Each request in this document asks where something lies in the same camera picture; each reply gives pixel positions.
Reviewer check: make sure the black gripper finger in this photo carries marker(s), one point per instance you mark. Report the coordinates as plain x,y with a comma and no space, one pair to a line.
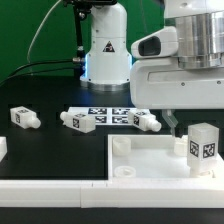
168,116

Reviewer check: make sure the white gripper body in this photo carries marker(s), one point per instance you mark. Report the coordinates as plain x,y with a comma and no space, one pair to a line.
158,82

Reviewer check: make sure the white square table top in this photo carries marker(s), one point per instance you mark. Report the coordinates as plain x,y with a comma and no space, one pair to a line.
147,157

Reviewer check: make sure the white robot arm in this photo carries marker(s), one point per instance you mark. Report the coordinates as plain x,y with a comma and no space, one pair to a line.
181,66

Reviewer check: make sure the white sheet with tags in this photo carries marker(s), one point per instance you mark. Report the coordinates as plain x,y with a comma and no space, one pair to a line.
107,115

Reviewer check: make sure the white block left edge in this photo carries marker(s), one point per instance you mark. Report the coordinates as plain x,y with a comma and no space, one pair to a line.
3,147

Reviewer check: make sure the black camera pole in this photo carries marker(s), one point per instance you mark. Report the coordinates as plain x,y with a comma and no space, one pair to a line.
81,9

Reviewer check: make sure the white fence wall rail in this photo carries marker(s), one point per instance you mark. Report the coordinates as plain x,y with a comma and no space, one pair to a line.
205,192

